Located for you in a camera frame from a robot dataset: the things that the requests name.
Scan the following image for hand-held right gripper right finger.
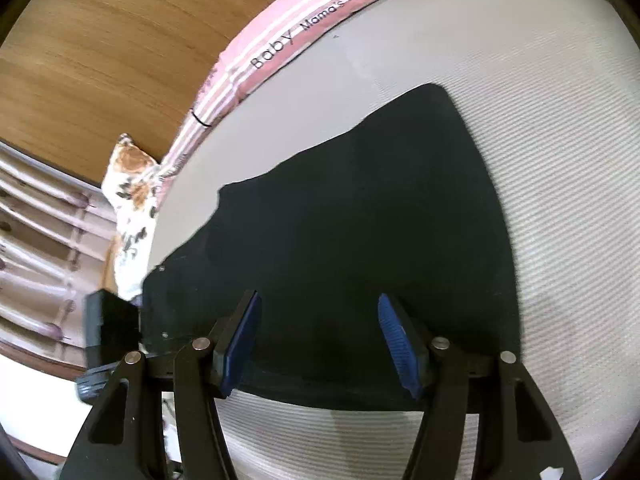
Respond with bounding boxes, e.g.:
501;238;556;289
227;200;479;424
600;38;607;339
377;292;583;480

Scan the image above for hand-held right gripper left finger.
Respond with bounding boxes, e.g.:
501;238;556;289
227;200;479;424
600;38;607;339
60;289;263;480

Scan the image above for black pants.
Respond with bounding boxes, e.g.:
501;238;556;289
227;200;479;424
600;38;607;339
140;82;523;411

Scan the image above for brown wooden ledge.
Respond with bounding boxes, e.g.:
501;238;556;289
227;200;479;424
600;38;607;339
0;340;88;380

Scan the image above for white floral pillow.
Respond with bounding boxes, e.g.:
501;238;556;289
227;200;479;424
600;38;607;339
101;132;163;303

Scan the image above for grey bed mat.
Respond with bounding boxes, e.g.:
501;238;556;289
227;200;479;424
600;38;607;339
145;0;636;480

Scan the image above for wooden headboard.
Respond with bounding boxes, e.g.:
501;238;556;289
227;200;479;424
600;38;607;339
0;0;346;183

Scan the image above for pink striped blanket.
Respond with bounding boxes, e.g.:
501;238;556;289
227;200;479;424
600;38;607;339
160;0;483;171

